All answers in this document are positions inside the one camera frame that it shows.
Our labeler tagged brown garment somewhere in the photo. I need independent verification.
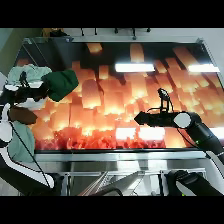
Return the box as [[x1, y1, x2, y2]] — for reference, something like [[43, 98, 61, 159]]
[[7, 106, 39, 126]]

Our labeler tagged white garment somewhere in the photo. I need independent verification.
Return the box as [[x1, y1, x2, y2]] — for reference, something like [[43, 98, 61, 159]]
[[13, 97, 48, 112]]

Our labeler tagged dark green garment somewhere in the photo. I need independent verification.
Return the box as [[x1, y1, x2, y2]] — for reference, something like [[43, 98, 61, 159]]
[[41, 68, 80, 103]]

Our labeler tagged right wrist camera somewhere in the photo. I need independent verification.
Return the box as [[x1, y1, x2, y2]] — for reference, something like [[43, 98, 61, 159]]
[[147, 87, 175, 114]]

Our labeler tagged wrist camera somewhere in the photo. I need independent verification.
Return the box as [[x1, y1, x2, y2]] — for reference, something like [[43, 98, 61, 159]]
[[147, 87, 175, 114], [18, 71, 30, 88]]

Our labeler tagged pale green garment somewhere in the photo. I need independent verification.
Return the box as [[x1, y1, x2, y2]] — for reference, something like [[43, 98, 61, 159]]
[[6, 64, 54, 88]]

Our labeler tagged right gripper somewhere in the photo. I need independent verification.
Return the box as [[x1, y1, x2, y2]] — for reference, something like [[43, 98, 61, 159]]
[[133, 111, 176, 128]]

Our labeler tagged grey green garment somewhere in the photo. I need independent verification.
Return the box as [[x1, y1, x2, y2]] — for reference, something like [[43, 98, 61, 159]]
[[7, 120, 37, 164]]

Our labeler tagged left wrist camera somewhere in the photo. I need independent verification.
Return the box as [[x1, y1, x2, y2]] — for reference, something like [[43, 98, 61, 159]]
[[18, 71, 30, 88]]

